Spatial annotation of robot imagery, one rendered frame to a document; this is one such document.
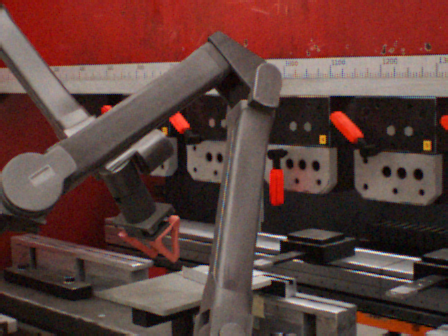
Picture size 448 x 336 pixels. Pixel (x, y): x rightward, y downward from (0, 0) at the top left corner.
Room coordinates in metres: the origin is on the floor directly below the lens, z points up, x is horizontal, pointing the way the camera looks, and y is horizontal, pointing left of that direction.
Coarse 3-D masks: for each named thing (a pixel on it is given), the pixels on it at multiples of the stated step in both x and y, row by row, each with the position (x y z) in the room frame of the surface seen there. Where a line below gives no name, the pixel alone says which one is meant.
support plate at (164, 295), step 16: (176, 272) 1.62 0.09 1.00; (112, 288) 1.51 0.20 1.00; (128, 288) 1.51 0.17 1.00; (144, 288) 1.51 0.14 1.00; (160, 288) 1.50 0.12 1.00; (176, 288) 1.50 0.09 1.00; (192, 288) 1.50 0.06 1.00; (256, 288) 1.52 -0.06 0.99; (128, 304) 1.43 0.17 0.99; (144, 304) 1.40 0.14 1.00; (160, 304) 1.40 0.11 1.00; (176, 304) 1.40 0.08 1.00; (192, 304) 1.41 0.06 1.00
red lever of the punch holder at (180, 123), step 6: (180, 114) 1.65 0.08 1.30; (174, 120) 1.63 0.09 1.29; (180, 120) 1.63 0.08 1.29; (174, 126) 1.63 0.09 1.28; (180, 126) 1.62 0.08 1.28; (186, 126) 1.62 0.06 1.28; (180, 132) 1.62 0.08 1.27; (186, 132) 1.62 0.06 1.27; (186, 138) 1.60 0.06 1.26; (192, 138) 1.60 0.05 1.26; (198, 138) 1.61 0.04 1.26; (204, 138) 1.63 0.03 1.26; (192, 144) 1.60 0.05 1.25; (198, 144) 1.62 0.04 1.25
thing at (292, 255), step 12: (288, 240) 1.78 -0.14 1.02; (300, 240) 1.77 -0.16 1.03; (312, 240) 1.74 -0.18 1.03; (324, 240) 1.73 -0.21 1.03; (336, 240) 1.76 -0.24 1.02; (348, 240) 1.77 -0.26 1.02; (288, 252) 1.75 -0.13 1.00; (300, 252) 1.74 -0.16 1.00; (312, 252) 1.73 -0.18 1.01; (324, 252) 1.71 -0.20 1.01; (336, 252) 1.74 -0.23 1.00; (348, 252) 1.77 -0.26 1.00; (264, 264) 1.65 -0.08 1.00; (276, 264) 1.67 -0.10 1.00
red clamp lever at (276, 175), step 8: (272, 152) 1.45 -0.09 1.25; (280, 152) 1.46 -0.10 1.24; (272, 160) 1.46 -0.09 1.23; (280, 160) 1.46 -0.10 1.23; (272, 168) 1.46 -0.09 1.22; (280, 168) 1.46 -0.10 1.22; (272, 176) 1.46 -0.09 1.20; (280, 176) 1.46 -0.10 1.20; (272, 184) 1.46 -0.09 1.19; (280, 184) 1.46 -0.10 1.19; (272, 192) 1.46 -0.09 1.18; (280, 192) 1.46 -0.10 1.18; (272, 200) 1.46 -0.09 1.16; (280, 200) 1.46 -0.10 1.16
